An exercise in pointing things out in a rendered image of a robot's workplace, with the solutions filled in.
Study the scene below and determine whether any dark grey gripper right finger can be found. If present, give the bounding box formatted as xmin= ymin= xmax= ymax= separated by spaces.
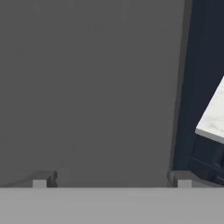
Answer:
xmin=166 ymin=170 xmax=224 ymax=189

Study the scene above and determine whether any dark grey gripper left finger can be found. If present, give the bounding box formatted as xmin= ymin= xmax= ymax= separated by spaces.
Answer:
xmin=3 ymin=170 xmax=59 ymax=189

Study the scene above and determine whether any grey fridge door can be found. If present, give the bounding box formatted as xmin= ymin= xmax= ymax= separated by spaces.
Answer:
xmin=0 ymin=0 xmax=194 ymax=189

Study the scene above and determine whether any dark blue drawer front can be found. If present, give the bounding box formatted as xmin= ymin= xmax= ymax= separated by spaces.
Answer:
xmin=187 ymin=134 xmax=224 ymax=186

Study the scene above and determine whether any dark blue cupboard panel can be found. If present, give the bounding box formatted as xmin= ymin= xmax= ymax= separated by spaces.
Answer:
xmin=171 ymin=0 xmax=224 ymax=173

